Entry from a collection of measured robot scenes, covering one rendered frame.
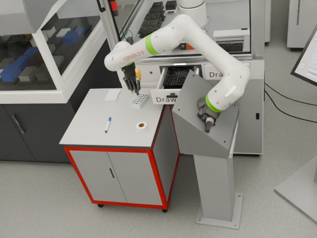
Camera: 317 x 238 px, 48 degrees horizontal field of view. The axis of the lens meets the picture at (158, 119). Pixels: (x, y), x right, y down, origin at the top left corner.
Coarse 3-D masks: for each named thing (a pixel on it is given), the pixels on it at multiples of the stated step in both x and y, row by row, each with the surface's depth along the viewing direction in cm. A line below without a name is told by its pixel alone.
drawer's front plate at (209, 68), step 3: (243, 63) 230; (246, 63) 230; (249, 63) 230; (207, 66) 236; (210, 66) 236; (213, 66) 235; (249, 66) 230; (207, 69) 238; (210, 69) 237; (213, 69) 237; (216, 69) 237; (207, 72) 240; (213, 72) 238; (216, 72) 238; (219, 72) 237; (207, 75) 241; (210, 75) 241; (213, 75) 240; (207, 78) 243; (210, 78) 242; (213, 78) 242; (216, 78) 241; (219, 78) 241
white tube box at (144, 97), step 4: (140, 96) 248; (144, 96) 246; (148, 96) 247; (132, 100) 245; (136, 100) 244; (140, 100) 243; (144, 100) 243; (132, 104) 242; (136, 104) 240; (140, 104) 239; (144, 104) 244; (136, 108) 243; (140, 108) 241
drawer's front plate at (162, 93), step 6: (156, 90) 226; (162, 90) 225; (168, 90) 223; (174, 90) 222; (180, 90) 221; (156, 96) 229; (162, 96) 227; (156, 102) 232; (162, 102) 231; (168, 102) 230; (174, 102) 229
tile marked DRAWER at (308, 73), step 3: (309, 69) 200; (312, 69) 198; (315, 69) 197; (306, 72) 201; (309, 72) 199; (312, 72) 198; (315, 72) 197; (306, 75) 201; (309, 75) 199; (312, 75) 198; (315, 75) 197; (315, 78) 197
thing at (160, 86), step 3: (192, 66) 250; (195, 66) 249; (198, 66) 244; (165, 69) 250; (195, 69) 251; (198, 69) 241; (162, 72) 246; (165, 72) 250; (195, 72) 249; (198, 72) 240; (162, 75) 243; (165, 75) 250; (162, 78) 243; (159, 81) 238; (162, 81) 243; (159, 84) 236; (162, 84) 243; (159, 87) 236; (162, 87) 243
